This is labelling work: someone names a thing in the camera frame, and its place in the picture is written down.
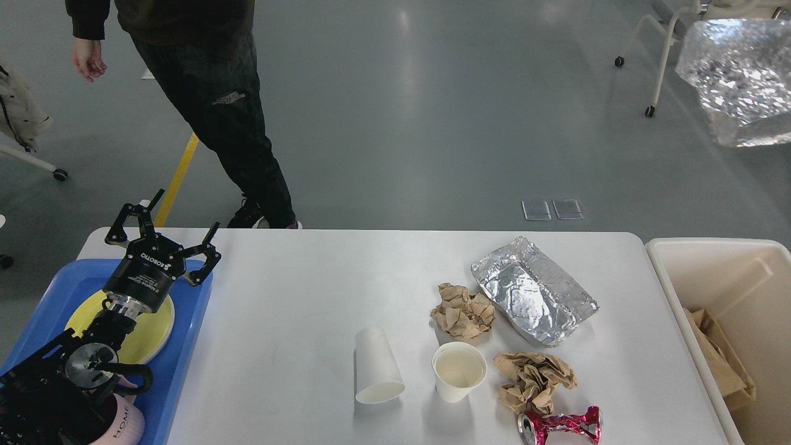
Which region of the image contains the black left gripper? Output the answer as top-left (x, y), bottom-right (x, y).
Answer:
top-left (103, 189), bottom-right (222, 313)

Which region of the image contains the yellow plate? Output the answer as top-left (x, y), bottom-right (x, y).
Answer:
top-left (66, 290), bottom-right (176, 364)

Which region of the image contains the pink mug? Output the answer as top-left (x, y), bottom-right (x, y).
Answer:
top-left (90, 394), bottom-right (146, 444)

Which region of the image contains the white paper cup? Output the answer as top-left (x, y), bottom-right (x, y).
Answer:
top-left (354, 326), bottom-right (406, 404)
top-left (431, 342), bottom-right (487, 403)

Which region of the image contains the aluminium foil tray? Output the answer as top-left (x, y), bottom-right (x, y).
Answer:
top-left (471, 235), bottom-right (599, 347)

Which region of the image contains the brown paper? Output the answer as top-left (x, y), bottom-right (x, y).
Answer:
top-left (493, 352), bottom-right (577, 416)

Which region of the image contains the crushed red can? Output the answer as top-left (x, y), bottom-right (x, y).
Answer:
top-left (517, 405), bottom-right (602, 444)

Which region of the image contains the aluminium foil block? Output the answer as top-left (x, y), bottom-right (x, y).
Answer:
top-left (675, 18), bottom-right (790, 147)

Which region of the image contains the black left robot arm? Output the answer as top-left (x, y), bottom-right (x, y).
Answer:
top-left (2, 192), bottom-right (221, 444)

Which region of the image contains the person's right hand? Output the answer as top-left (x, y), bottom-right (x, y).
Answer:
top-left (71, 38), bottom-right (108, 83)

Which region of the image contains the blue plastic tray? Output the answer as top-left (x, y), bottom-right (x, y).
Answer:
top-left (2, 259), bottom-right (214, 444)

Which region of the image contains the white chair leg with wheel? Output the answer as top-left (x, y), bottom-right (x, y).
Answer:
top-left (1, 141), bottom-right (68, 181)

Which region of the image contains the beige jacket on chair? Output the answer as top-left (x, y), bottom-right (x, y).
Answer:
top-left (1, 59), bottom-right (52, 152)

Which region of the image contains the person in dark clothes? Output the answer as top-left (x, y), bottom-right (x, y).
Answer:
top-left (65, 1), bottom-right (302, 230)

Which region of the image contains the crumpled brown paper ball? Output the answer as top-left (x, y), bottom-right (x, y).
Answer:
top-left (430, 282), bottom-right (495, 341)

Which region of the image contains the beige plastic bin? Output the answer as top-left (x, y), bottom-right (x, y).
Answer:
top-left (645, 239), bottom-right (790, 444)

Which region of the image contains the white wheeled chair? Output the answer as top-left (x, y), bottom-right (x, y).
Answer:
top-left (614, 0), bottom-right (791, 118)

